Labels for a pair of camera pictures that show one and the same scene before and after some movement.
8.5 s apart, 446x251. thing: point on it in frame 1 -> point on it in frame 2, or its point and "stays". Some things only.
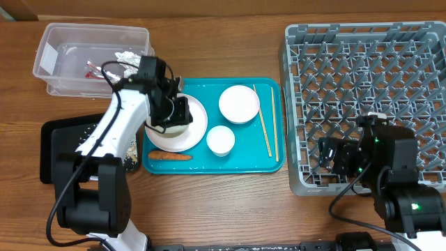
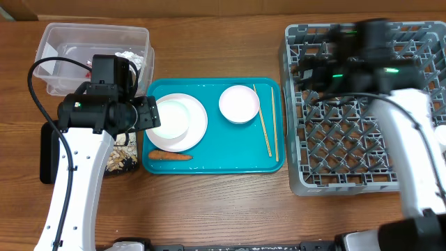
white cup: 220,139 -> 440,134
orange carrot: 159,155 stays
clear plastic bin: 88,61 stays
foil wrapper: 129,59 stays
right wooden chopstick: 277,150 stays
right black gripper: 345,153 -> 321,67
